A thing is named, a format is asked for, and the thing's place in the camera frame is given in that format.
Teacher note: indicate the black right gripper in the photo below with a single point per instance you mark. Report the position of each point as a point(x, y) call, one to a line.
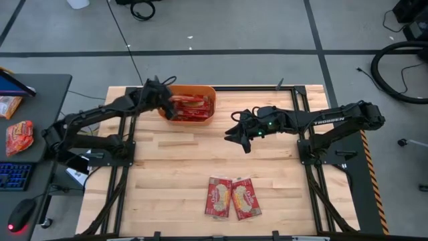
point(264, 122)

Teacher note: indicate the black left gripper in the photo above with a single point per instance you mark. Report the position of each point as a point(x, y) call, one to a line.
point(155, 95)

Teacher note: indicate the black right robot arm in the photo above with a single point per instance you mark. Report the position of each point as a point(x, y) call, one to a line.
point(334, 118)

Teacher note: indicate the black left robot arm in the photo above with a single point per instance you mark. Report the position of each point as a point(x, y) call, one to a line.
point(93, 112)

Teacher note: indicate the orange plastic basket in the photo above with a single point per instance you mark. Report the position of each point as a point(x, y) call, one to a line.
point(192, 89)

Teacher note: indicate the black table clamp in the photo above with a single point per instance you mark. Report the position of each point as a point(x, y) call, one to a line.
point(156, 236)
point(275, 235)
point(279, 84)

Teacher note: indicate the white booklet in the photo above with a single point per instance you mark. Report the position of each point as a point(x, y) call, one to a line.
point(76, 174)

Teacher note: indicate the dark grey desk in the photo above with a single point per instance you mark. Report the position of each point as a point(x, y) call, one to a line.
point(47, 100)

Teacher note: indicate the black platform with hazard stripe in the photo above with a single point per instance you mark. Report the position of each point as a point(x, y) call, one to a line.
point(362, 187)

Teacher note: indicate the white container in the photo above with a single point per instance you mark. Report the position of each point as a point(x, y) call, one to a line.
point(77, 3)

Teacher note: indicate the orange-red snack bag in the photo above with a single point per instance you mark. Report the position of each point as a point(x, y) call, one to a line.
point(20, 137)

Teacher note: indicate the grey leg with caster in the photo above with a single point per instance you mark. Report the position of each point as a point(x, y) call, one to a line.
point(402, 142)

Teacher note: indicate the laptop with blue screen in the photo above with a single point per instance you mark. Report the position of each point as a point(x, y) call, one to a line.
point(10, 87)

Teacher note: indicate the clear orange snack packet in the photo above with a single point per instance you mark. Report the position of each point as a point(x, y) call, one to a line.
point(8, 106)

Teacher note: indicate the black desk caster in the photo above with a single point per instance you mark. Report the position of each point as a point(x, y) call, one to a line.
point(47, 223)

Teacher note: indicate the backlit black keyboard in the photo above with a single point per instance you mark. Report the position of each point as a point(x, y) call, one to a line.
point(15, 175)

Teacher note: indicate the black computer mouse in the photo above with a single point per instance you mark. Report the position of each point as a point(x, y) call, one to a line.
point(21, 212)

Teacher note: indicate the small black floor object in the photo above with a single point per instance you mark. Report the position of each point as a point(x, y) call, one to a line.
point(423, 188)

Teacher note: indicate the black equipment case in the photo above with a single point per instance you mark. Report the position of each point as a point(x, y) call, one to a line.
point(413, 13)

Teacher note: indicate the black metal table frame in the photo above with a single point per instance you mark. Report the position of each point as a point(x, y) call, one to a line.
point(247, 88)

